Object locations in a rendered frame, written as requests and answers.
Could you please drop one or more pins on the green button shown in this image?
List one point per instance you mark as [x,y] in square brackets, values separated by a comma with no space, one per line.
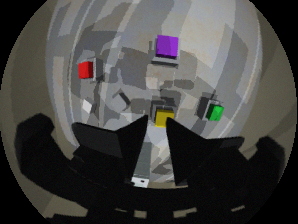
[210,109]

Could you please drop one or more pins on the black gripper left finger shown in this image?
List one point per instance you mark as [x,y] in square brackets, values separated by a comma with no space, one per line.
[125,144]

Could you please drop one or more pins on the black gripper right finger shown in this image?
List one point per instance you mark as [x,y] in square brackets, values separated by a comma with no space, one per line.
[190,152]

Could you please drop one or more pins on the purple button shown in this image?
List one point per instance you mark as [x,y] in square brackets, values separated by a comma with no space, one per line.
[165,50]

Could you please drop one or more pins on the yellow button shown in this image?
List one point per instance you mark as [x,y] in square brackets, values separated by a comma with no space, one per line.
[160,111]

